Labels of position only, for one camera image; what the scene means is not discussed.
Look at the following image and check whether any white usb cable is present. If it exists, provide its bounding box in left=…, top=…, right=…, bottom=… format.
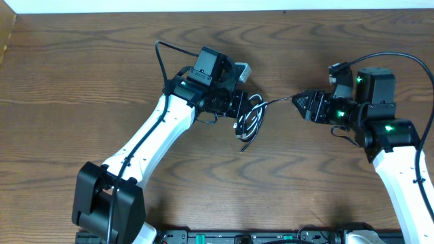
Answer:
left=233, top=94, right=269, bottom=139

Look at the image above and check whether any thick black usb cable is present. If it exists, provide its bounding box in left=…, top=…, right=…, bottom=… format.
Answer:
left=235, top=98, right=267, bottom=153

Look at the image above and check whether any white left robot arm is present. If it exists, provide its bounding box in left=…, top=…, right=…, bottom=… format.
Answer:
left=72, top=47, right=252, bottom=243

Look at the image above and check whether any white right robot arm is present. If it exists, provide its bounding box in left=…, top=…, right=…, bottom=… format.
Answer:
left=292, top=67, right=433, bottom=243

